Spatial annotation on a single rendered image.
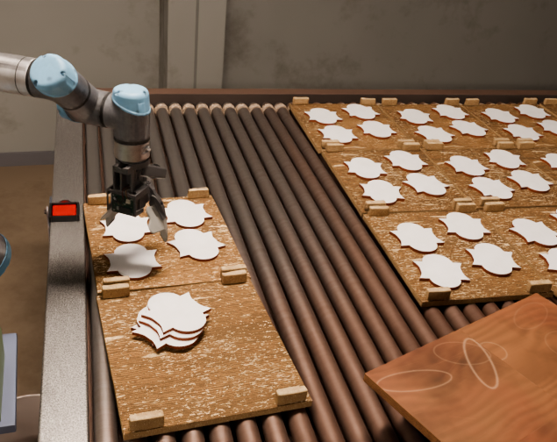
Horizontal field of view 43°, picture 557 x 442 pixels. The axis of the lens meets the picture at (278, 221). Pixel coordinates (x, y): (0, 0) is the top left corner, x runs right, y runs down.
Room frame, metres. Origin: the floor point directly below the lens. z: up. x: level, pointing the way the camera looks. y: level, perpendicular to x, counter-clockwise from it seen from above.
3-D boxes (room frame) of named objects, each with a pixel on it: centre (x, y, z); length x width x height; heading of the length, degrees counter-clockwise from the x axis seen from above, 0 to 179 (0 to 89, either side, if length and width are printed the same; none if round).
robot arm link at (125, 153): (1.37, 0.32, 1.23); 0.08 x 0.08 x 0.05
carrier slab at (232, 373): (1.12, 0.14, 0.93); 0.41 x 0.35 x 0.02; 22
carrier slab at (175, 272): (1.51, 0.28, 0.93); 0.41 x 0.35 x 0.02; 21
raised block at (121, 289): (1.25, 0.34, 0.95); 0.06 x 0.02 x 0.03; 112
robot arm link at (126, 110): (1.38, 0.33, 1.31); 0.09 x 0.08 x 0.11; 76
